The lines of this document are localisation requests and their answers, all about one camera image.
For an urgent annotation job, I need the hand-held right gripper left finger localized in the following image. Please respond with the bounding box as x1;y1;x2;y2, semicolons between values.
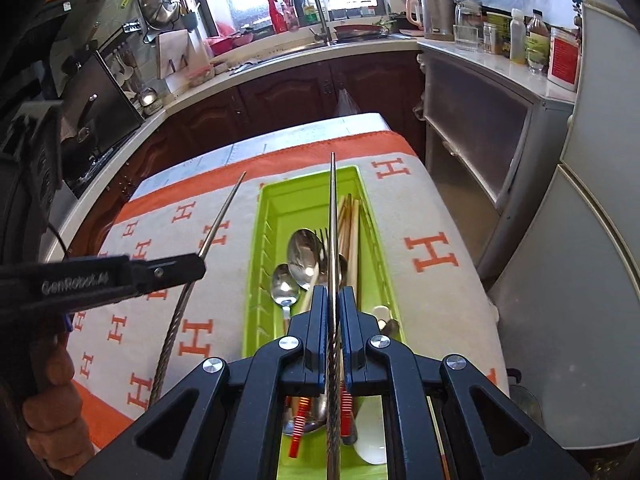
85;285;328;480

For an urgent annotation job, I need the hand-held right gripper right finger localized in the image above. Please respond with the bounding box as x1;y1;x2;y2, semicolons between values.
340;285;591;480

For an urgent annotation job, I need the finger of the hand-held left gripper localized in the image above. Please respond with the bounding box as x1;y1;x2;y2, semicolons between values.
130;254;207;295

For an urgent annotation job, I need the wooden-handled metal spoon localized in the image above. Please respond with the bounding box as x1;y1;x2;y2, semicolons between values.
270;263;302;335

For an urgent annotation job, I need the twisted metal chopstick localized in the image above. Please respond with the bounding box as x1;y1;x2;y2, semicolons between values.
148;171;248;411
325;151;343;480

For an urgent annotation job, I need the large metal spoon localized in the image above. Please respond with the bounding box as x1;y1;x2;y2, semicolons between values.
286;228;327;292

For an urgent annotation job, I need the metal fork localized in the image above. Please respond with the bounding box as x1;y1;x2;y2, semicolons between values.
314;226;330;281

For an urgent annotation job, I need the green plastic utensil tray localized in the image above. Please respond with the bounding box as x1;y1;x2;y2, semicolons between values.
241;164;403;480

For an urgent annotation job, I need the person's left hand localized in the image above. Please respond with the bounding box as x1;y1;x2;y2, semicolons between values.
22;332;97;468

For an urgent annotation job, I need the orange white printed blanket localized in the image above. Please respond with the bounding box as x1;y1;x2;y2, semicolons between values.
65;130;511;451

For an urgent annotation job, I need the small steel stovetop pot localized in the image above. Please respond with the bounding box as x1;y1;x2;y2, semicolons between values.
139;87;163;113

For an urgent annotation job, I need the grey metal stove panel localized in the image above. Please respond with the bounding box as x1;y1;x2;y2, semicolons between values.
62;52;146;148

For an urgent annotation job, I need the metal pot on floor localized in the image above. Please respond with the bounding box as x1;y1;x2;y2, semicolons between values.
505;367;543;426

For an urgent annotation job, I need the white cutting board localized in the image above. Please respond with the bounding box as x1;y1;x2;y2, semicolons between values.
157;30;211;78

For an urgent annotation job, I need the pink plastic basin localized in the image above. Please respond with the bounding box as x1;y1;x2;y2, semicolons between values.
207;30;253;56

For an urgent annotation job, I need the white kitchen countertop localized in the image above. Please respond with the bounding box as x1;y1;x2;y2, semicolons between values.
37;35;576;261

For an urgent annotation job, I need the grey frosted-door cabinet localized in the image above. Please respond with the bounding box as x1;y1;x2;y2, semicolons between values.
417;40;576;261

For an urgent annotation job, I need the grey refrigerator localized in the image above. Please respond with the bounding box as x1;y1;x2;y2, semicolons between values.
480;0;640;451

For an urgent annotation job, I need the large stainless steel pot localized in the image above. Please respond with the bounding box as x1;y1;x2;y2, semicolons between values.
142;0;178;28

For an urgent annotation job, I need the red spray bottle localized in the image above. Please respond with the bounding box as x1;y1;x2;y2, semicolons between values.
267;0;288;33

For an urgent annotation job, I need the chrome kitchen faucet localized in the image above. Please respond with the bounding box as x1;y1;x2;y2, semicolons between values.
289;0;333;46

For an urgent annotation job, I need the red frying pan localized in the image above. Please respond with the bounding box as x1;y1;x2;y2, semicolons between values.
332;22;391;41

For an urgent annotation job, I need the clear glass jar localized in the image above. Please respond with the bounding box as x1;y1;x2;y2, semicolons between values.
452;0;485;51

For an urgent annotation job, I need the stainless steel electric kettle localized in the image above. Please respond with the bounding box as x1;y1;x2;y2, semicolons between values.
419;0;456;41

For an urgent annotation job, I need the white plastic bottle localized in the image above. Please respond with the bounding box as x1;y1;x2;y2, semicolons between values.
509;9;528;63

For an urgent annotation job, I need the clear bottle green label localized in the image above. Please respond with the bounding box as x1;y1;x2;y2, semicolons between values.
525;9;551;73

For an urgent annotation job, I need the white container red label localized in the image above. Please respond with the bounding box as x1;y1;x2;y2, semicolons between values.
546;25;583;92

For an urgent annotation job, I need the black cable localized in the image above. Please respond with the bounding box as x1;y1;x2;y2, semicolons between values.
46;221;70;262

